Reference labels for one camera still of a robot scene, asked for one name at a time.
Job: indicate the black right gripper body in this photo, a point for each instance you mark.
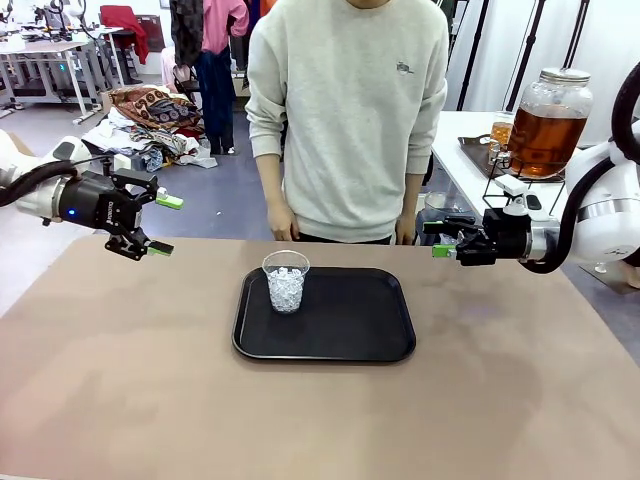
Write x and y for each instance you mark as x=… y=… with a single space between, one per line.
x=510 y=237

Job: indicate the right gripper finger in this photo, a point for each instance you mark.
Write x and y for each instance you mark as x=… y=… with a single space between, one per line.
x=444 y=251
x=450 y=225

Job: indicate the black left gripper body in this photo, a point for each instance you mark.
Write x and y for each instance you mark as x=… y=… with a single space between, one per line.
x=95 y=200

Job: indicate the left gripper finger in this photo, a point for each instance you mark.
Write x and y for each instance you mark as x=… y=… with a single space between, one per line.
x=170 y=201
x=161 y=248

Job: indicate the person's left forearm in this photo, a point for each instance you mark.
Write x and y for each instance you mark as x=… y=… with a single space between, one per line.
x=412 y=197

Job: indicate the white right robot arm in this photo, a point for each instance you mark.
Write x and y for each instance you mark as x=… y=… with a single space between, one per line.
x=610 y=215

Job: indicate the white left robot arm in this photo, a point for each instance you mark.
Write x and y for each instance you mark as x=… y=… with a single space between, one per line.
x=35 y=206

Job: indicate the person's right forearm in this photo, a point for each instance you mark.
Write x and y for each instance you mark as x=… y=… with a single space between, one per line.
x=272 y=180

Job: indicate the small clear cup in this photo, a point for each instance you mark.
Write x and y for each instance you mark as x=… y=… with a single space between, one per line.
x=601 y=268

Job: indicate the glass tea drink dispenser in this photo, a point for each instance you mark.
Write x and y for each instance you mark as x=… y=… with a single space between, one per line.
x=547 y=130

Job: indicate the short clear iced cup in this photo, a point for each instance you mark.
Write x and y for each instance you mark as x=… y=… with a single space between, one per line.
x=286 y=295

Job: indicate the person's left hand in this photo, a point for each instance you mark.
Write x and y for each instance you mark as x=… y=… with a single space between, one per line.
x=406 y=231

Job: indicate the person's right hand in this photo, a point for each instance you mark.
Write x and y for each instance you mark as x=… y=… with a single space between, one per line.
x=282 y=222

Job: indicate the dark blue plastic stool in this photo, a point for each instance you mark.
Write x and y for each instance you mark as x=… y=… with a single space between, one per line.
x=422 y=237

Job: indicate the clear plastic bucket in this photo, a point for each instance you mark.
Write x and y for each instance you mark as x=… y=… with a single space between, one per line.
x=440 y=200

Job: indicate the white cloth pile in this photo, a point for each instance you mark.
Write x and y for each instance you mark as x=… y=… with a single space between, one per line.
x=115 y=137

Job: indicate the white side table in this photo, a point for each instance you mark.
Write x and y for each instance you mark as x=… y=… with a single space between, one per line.
x=450 y=130

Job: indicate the brown patterned cloth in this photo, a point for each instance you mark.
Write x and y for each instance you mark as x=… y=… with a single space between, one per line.
x=150 y=102

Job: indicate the navy hanging trousers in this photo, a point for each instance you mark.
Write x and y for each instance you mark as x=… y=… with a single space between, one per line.
x=215 y=100

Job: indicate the black serving tray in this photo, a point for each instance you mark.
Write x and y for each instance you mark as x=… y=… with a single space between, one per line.
x=325 y=335

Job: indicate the white workshop desk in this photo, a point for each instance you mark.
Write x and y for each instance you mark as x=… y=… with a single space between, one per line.
x=107 y=32
x=40 y=50

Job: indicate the person in grey sweatshirt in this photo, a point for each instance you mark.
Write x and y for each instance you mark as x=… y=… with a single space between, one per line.
x=350 y=100

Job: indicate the black stand pole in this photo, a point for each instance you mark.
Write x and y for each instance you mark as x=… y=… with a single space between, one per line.
x=472 y=55
x=575 y=32
x=525 y=55

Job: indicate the dark patterned hanging garment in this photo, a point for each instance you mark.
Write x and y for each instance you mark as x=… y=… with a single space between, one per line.
x=186 y=30

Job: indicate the red jacket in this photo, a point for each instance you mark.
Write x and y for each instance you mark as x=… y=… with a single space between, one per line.
x=125 y=25

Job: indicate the pink hanging garment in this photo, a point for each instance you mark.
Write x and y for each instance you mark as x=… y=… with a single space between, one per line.
x=220 y=25

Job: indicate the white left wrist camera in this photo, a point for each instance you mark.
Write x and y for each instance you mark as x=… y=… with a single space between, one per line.
x=122 y=161

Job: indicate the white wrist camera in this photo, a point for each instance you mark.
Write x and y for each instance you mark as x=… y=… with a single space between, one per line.
x=122 y=161
x=512 y=186

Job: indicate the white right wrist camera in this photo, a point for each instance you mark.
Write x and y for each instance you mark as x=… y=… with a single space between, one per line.
x=512 y=186

